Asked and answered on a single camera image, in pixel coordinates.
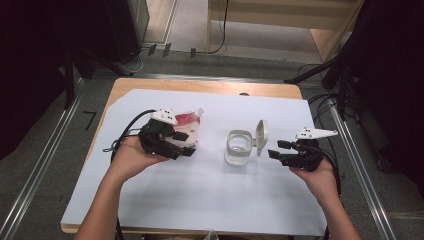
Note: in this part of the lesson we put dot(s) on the metal floor rail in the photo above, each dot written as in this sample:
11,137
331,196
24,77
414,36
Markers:
39,166
361,170

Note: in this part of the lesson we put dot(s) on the clear jar with white lid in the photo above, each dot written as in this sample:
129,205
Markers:
261,136

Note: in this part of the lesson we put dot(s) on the person's right hand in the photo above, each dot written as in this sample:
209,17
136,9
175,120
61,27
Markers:
316,181

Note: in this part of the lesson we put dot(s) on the light wooden furniture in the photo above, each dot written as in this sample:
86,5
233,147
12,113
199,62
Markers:
283,13

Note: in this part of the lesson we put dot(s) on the dark cabinet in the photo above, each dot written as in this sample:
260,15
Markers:
126,26

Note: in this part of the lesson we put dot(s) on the person's left hand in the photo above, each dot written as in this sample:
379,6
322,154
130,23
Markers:
130,160

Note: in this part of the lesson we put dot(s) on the black tape strip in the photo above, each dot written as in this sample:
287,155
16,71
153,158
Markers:
152,49
167,49
193,53

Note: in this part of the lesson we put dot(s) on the angled black tape mark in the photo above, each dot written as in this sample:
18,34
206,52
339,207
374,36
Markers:
90,116

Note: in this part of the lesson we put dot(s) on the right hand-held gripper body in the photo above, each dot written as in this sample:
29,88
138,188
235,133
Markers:
306,156

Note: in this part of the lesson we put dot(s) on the black curtain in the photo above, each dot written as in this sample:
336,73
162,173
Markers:
393,83
26,66

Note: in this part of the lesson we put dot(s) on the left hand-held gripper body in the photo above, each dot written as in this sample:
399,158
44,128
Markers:
156,140

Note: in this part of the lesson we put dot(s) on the black metal stand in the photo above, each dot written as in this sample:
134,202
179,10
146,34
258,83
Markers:
69,83
310,71

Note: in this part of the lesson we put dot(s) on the white paper sheet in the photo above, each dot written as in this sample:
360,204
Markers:
216,200

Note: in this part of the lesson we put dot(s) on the red and white spouted pouch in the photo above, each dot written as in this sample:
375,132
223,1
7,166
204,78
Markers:
188,120

